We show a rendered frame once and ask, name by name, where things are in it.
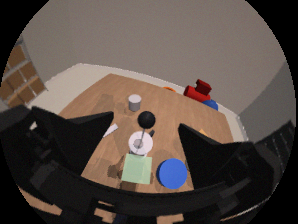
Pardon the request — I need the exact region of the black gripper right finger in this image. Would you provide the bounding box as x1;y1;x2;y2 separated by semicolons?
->
177;123;253;190

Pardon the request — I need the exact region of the orange rectangular block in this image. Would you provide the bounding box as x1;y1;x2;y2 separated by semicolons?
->
200;129;208;136

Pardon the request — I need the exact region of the blue short cylinder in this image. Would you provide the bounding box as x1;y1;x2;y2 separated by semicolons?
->
156;159;188;189

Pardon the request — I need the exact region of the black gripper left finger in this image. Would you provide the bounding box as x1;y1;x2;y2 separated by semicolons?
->
32;105;113;176

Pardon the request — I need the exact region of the glass french press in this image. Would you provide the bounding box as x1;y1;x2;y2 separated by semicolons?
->
129;112;156;157

